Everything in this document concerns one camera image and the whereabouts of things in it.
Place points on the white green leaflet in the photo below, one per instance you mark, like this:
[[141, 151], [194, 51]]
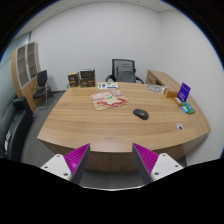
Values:
[[107, 85]]

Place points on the black computer mouse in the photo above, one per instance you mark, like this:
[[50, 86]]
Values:
[[141, 114]]

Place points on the black visitor chair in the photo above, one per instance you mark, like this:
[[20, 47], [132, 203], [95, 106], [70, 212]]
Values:
[[41, 88]]

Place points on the orange small box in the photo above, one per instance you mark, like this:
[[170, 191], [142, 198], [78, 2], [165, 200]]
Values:
[[170, 93]]

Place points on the black leather sofa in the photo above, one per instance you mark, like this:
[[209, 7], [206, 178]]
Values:
[[14, 129]]

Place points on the round patterned coaster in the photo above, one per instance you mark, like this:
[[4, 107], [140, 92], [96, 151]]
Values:
[[156, 88]]

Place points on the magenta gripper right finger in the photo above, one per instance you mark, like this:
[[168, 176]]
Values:
[[153, 166]]

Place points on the small brown cardboard box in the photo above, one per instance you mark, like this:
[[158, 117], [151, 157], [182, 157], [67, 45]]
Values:
[[73, 79]]

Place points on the white round sticker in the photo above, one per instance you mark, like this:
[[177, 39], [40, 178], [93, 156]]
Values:
[[179, 126]]

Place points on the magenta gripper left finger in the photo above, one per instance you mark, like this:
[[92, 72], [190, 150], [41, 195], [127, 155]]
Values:
[[70, 166]]

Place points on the black mesh office chair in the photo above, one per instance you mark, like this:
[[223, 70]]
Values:
[[123, 70]]

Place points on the large brown cardboard box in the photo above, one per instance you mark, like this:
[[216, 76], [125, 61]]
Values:
[[87, 78]]

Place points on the green blue pack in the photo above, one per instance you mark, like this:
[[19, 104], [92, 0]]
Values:
[[187, 108]]

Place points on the wooden side desk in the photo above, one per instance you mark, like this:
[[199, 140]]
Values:
[[162, 79]]

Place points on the purple sign card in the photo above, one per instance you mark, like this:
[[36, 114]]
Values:
[[183, 92]]

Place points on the wooden glass-door cabinet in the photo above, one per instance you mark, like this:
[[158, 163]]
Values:
[[25, 67]]

